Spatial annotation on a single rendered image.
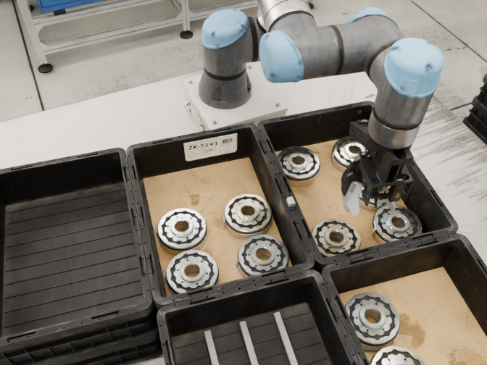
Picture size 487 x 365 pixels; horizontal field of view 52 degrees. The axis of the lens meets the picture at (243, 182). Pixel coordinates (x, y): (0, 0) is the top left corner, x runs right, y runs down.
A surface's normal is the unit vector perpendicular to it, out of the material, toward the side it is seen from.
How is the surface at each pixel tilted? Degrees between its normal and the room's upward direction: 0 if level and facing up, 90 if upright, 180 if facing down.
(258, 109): 1
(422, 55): 0
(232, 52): 88
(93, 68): 0
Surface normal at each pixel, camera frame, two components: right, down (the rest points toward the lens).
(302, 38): 0.11, -0.36
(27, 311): 0.01, -0.64
